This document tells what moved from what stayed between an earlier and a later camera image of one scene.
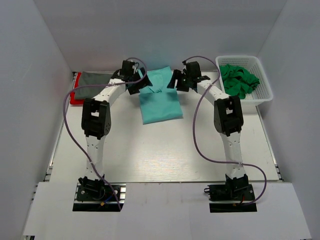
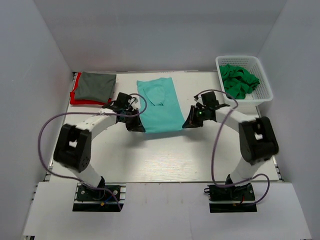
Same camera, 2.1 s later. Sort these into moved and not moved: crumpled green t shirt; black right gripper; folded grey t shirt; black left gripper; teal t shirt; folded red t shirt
Moved: teal t shirt; black left gripper; black right gripper
Not moved: folded red t shirt; crumpled green t shirt; folded grey t shirt
